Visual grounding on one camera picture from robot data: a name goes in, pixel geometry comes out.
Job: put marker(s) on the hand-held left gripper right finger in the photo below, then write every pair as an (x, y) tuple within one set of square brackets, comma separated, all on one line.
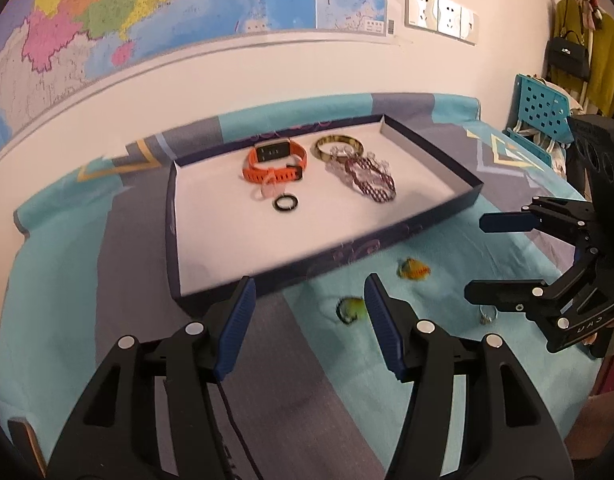
[(382, 325)]

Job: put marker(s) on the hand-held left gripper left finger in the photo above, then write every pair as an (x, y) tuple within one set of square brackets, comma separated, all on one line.
[(237, 325)]

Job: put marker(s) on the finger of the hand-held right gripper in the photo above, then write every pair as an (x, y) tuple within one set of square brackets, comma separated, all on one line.
[(502, 295), (507, 222)]

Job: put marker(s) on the dark blue shallow box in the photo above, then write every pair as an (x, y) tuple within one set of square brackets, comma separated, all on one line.
[(222, 240)]

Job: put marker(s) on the gold patterned bangle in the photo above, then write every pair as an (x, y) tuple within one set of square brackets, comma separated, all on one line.
[(324, 144)]

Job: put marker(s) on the teal perforated plastic chair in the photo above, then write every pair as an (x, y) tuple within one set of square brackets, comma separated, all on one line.
[(539, 105)]

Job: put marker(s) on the yellow hanging garment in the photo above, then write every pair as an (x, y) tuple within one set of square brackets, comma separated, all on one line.
[(609, 60)]

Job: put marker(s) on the black handbag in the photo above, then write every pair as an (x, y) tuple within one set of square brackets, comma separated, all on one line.
[(569, 57)]

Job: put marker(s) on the teal grey printed tablecloth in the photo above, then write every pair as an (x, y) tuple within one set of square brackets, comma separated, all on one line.
[(87, 285)]

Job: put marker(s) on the black smartphone orange edge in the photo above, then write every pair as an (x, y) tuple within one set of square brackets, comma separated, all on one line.
[(24, 447)]

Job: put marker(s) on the white wall socket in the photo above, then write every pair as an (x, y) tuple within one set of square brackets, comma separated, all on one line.
[(469, 25), (422, 6), (449, 16)]

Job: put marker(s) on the colourful wall map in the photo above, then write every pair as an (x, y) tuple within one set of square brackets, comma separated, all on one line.
[(137, 15)]

